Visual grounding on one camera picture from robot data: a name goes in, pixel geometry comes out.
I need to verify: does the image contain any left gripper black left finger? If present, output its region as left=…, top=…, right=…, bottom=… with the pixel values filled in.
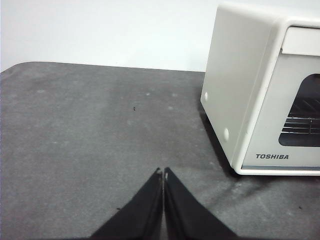
left=88, top=166, right=164, bottom=239

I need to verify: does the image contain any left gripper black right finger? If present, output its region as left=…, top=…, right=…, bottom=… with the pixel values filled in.
left=163, top=166, right=239, bottom=239

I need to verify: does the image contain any metal wire oven rack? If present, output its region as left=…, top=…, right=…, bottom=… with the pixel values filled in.
left=279, top=112, right=320, bottom=137

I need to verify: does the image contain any oven door with beige handle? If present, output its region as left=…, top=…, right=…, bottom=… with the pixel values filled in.
left=240, top=24, right=320, bottom=171

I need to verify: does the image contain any white Toshiba toaster oven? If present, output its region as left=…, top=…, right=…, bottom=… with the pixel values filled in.
left=199, top=1, right=320, bottom=176

